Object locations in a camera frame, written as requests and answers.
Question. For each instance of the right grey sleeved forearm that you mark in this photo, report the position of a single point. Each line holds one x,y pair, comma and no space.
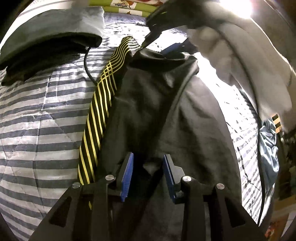
238,49

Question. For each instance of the bright ring light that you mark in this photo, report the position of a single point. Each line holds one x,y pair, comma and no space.
240,8

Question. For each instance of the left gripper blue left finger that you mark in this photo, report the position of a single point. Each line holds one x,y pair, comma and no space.
85,212

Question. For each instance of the stacked folded blankets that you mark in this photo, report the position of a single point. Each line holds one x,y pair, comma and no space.
134,7

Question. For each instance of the light blue denim jeans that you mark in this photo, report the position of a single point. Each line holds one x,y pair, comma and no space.
269,153

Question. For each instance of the wooden slatted bed rail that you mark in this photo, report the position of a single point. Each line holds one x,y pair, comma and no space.
277,123

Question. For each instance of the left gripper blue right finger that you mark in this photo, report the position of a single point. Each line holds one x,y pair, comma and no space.
210,212

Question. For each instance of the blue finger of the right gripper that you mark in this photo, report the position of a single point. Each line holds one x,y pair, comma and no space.
174,48

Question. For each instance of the folded dark clothes stack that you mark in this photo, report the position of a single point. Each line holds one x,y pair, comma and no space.
49,39

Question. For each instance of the striped blue white bedspread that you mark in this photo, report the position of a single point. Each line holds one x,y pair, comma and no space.
42,123

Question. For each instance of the black yellow striped garment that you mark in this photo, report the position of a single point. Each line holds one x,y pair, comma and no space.
151,105

